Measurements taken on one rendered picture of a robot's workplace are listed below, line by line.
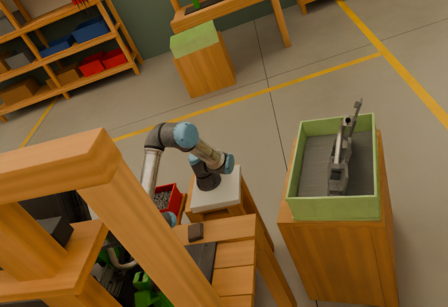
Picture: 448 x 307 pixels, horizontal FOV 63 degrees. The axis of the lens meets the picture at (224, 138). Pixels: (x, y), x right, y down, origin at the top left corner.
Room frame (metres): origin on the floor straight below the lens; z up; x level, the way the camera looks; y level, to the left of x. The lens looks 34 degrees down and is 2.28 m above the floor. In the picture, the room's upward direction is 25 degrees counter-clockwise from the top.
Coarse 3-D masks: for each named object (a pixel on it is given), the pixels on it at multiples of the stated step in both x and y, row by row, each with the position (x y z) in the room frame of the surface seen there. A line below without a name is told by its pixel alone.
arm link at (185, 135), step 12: (168, 132) 1.43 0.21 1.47; (180, 132) 1.39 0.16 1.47; (192, 132) 1.42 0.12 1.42; (168, 144) 1.42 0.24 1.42; (180, 144) 1.38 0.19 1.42; (192, 144) 1.39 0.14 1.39; (204, 144) 1.50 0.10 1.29; (204, 156) 1.49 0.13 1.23; (216, 156) 1.53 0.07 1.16; (228, 156) 1.57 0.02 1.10; (216, 168) 1.54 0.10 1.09; (228, 168) 1.54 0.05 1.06
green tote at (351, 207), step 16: (304, 128) 1.77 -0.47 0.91; (320, 128) 1.72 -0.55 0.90; (336, 128) 1.67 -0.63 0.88; (368, 128) 1.58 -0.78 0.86; (304, 144) 1.69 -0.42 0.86; (288, 192) 1.29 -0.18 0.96; (304, 208) 1.22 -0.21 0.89; (320, 208) 1.18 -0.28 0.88; (336, 208) 1.14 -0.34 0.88; (352, 208) 1.10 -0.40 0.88; (368, 208) 1.06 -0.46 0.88
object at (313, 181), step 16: (320, 144) 1.64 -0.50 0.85; (352, 144) 1.53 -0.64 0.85; (368, 144) 1.47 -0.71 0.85; (304, 160) 1.57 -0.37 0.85; (320, 160) 1.52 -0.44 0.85; (352, 160) 1.41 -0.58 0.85; (368, 160) 1.36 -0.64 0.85; (304, 176) 1.46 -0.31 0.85; (320, 176) 1.41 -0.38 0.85; (352, 176) 1.31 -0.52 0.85; (368, 176) 1.27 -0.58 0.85; (304, 192) 1.35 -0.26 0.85; (320, 192) 1.30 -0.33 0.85; (352, 192) 1.22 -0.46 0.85; (368, 192) 1.17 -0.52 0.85
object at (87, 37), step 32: (0, 0) 6.79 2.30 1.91; (96, 0) 6.38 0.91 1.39; (0, 32) 6.92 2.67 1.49; (96, 32) 6.52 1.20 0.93; (0, 64) 7.03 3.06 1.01; (32, 64) 6.83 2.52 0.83; (96, 64) 6.62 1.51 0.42; (128, 64) 6.42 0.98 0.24; (0, 96) 7.13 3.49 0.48; (32, 96) 7.02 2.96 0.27
